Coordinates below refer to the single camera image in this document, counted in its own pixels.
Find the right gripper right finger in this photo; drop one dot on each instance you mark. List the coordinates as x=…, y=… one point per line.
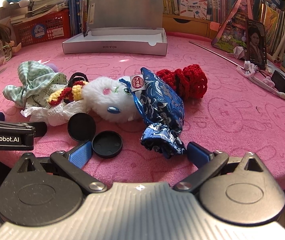
x=209, y=165

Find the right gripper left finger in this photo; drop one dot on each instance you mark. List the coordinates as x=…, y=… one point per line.
x=70, y=164

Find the black round lid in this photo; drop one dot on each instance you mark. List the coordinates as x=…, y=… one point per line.
x=81, y=127

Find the black round cap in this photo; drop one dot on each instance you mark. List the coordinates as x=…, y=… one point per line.
x=107, y=144

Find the white tissue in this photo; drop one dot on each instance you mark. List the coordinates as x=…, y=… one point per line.
x=54, y=115

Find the green checkered cloth pouch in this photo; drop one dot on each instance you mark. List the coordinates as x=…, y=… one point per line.
x=38, y=82

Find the yellow red crochet keychain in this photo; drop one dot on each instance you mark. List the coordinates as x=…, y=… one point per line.
x=72, y=92

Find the white fluffy plush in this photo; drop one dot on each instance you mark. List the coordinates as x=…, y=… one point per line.
x=110, y=99

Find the purple fluffy plush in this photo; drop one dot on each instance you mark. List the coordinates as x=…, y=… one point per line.
x=52, y=66

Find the blue brocade pouch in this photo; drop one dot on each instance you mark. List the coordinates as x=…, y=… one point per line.
x=162, y=111

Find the red crochet item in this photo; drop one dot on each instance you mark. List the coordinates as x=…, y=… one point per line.
x=190, y=83

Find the pink bunny table mat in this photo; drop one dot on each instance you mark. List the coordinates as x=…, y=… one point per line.
x=234, y=116

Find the metal rod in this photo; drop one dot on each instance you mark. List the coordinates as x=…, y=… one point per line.
x=217, y=54

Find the red plastic basket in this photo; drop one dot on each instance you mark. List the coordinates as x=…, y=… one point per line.
x=46, y=28

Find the white origami paper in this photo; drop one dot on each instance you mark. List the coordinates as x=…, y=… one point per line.
x=240, y=53

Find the black binder clip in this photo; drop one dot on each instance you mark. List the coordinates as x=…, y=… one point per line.
x=85, y=31

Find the stack of books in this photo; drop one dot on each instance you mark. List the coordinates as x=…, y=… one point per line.
x=36, y=9

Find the black smartphone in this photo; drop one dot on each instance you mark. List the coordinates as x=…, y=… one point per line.
x=256, y=43

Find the wooden drawer organizer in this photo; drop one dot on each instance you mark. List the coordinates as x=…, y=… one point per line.
x=187, y=25

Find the silver open box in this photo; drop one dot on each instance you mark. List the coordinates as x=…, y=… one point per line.
x=122, y=26

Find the white colourful printed box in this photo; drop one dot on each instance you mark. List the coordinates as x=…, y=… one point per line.
x=193, y=9

